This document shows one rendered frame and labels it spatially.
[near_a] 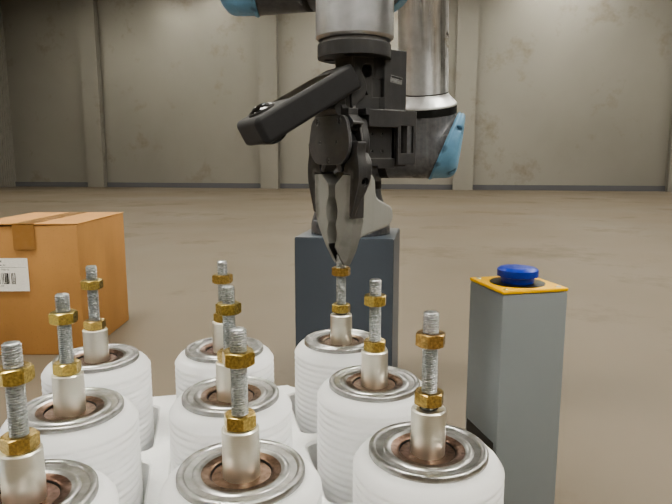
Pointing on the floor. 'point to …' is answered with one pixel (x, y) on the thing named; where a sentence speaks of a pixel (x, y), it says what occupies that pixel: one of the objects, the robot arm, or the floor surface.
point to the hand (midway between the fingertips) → (336, 252)
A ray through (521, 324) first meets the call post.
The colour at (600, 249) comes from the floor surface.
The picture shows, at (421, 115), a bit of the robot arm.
